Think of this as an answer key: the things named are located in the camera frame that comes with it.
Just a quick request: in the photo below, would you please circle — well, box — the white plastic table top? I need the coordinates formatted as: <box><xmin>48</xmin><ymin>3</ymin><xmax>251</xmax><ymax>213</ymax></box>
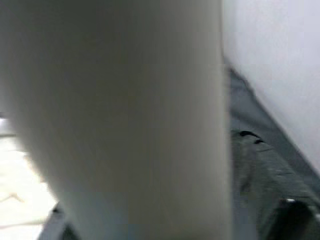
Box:
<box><xmin>0</xmin><ymin>117</ymin><xmax>60</xmax><ymax>240</ymax></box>

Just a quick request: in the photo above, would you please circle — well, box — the black plastic table cover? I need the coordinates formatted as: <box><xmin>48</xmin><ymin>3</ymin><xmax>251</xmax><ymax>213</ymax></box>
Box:
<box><xmin>41</xmin><ymin>59</ymin><xmax>320</xmax><ymax>240</ymax></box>

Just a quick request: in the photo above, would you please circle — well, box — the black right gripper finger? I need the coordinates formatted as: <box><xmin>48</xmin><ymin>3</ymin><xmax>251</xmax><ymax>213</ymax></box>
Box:
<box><xmin>263</xmin><ymin>197</ymin><xmax>320</xmax><ymax>240</ymax></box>

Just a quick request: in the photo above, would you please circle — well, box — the white plastic table leg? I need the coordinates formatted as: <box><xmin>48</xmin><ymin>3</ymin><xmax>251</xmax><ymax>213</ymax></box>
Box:
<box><xmin>0</xmin><ymin>0</ymin><xmax>233</xmax><ymax>240</ymax></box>

